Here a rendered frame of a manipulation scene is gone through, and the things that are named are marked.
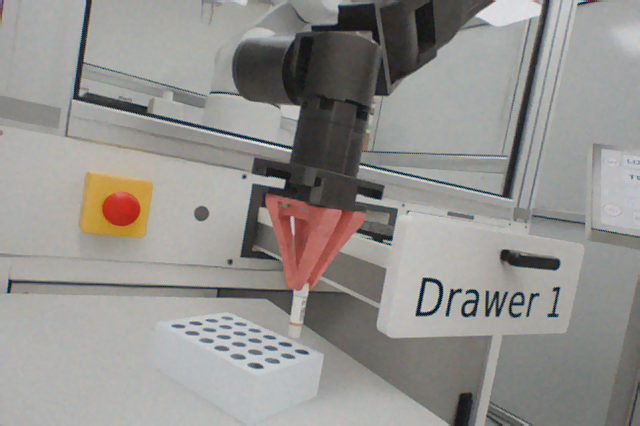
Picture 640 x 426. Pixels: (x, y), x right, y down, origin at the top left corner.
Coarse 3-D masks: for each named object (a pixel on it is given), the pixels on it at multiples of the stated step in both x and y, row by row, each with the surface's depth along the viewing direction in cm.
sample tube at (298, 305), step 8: (304, 288) 38; (296, 296) 38; (304, 296) 38; (296, 304) 38; (304, 304) 38; (296, 312) 38; (304, 312) 39; (296, 320) 38; (288, 328) 39; (296, 328) 38; (296, 336) 38
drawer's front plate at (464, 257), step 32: (416, 224) 41; (448, 224) 43; (416, 256) 41; (448, 256) 43; (480, 256) 46; (576, 256) 55; (384, 288) 42; (416, 288) 42; (448, 288) 44; (480, 288) 46; (512, 288) 49; (544, 288) 52; (384, 320) 41; (416, 320) 42; (448, 320) 45; (480, 320) 47; (512, 320) 50; (544, 320) 53
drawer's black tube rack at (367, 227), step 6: (366, 222) 73; (372, 222) 77; (360, 228) 56; (366, 228) 58; (372, 228) 60; (378, 228) 62; (384, 228) 65; (390, 228) 68; (366, 234) 54; (372, 240) 75; (378, 240) 54
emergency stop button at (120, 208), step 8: (120, 192) 53; (128, 192) 53; (104, 200) 52; (112, 200) 52; (120, 200) 52; (128, 200) 53; (136, 200) 53; (104, 208) 52; (112, 208) 52; (120, 208) 52; (128, 208) 53; (136, 208) 53; (104, 216) 52; (112, 216) 52; (120, 216) 52; (128, 216) 53; (136, 216) 54; (120, 224) 53; (128, 224) 53
